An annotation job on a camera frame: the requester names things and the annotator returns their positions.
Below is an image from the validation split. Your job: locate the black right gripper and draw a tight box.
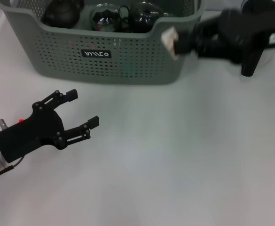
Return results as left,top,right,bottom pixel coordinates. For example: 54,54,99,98
174,8,275,65

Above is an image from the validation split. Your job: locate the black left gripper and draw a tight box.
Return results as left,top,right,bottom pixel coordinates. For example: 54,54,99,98
0,89,100,164

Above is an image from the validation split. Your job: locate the white hollow brick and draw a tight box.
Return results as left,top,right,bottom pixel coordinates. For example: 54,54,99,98
161,26,181,60

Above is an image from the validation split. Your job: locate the grey perforated storage bin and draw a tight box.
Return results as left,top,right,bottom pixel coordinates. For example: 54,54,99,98
0,0,208,86

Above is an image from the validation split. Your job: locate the black teapot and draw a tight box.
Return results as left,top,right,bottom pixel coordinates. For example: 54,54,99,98
42,0,84,28

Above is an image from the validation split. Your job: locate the glass pitcher with black handle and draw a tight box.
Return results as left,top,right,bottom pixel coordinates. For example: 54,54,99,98
240,0,275,78

